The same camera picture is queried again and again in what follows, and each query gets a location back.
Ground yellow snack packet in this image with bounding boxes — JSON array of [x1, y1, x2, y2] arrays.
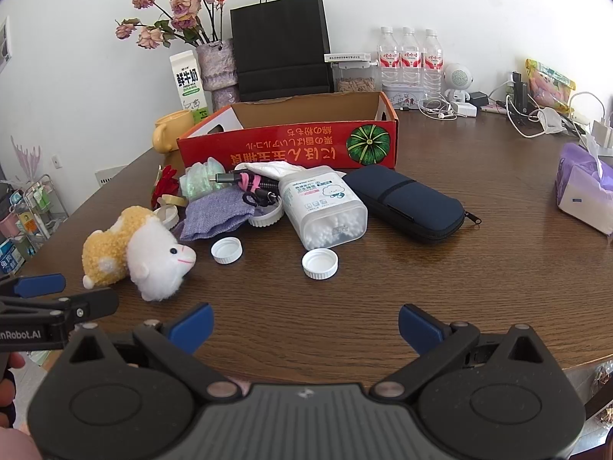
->
[[525, 58, 575, 112]]

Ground purple knit drawstring pouch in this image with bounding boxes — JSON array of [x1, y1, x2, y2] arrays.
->
[[180, 186, 256, 242]]

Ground clear jar of nuts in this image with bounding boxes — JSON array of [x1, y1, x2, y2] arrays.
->
[[331, 60, 376, 92]]

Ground white bottle cap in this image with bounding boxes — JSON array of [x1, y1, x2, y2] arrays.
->
[[301, 248, 339, 280], [210, 237, 243, 265]]

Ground purple textured vase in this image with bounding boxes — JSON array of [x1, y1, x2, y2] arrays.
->
[[197, 39, 239, 111]]

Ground decorated tin box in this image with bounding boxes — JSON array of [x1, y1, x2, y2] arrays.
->
[[382, 83, 425, 111]]

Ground white tissue pack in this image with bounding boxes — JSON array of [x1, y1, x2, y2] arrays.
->
[[235, 161, 305, 181]]

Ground purple tissue pack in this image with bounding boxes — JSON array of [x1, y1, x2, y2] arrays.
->
[[555, 143, 612, 237]]

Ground white face mask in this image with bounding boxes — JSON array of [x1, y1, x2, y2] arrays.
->
[[537, 107, 566, 134]]

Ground green puff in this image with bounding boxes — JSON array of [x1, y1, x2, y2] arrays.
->
[[179, 157, 225, 202]]

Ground red pumpkin cardboard box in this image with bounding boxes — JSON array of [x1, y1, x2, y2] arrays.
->
[[178, 92, 398, 169]]

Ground white charging cable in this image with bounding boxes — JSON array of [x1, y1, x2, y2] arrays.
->
[[487, 78, 607, 140]]

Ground black phone stand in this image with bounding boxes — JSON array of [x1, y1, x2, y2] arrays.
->
[[511, 72, 530, 114]]

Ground black power adapter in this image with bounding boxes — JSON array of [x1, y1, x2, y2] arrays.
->
[[469, 92, 489, 107]]

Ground white charger block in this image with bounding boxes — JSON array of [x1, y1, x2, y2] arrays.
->
[[451, 102, 478, 117]]

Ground cotton swab plastic box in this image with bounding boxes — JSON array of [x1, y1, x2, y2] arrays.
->
[[279, 165, 368, 250]]

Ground water bottle red label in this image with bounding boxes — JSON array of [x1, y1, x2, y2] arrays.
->
[[423, 29, 444, 100], [378, 26, 400, 85], [400, 27, 422, 87]]

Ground navy zip pouch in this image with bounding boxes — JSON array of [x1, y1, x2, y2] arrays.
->
[[343, 165, 482, 243]]

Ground flat white box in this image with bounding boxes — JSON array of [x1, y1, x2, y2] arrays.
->
[[324, 52, 371, 63]]

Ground person's left hand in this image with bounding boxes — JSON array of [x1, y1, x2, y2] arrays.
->
[[0, 353, 41, 460]]

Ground yellow ceramic mug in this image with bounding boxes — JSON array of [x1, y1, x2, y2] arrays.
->
[[152, 110, 195, 154]]

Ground dried pink rose bouquet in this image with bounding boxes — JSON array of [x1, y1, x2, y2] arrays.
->
[[114, 0, 226, 50]]

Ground yellow white plush toy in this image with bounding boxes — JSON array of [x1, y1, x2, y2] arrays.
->
[[81, 205, 197, 302]]

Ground white round robot toy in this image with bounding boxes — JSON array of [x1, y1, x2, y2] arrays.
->
[[443, 63, 474, 103]]

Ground wire storage rack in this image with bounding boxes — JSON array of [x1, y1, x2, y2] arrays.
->
[[1, 174, 69, 275]]

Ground white green milk carton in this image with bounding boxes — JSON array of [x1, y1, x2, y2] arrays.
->
[[169, 50, 209, 123]]

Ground red fabric rose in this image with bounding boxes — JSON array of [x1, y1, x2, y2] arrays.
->
[[151, 165, 180, 210]]

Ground white round lid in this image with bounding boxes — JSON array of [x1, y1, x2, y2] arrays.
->
[[247, 202, 284, 228]]

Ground black paper bag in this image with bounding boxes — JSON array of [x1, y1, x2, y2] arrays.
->
[[231, 0, 334, 102]]

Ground white wired earphones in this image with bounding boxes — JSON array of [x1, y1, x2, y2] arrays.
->
[[418, 97, 457, 122]]

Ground braided cable pink tie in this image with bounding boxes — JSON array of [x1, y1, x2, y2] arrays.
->
[[213, 169, 280, 207]]

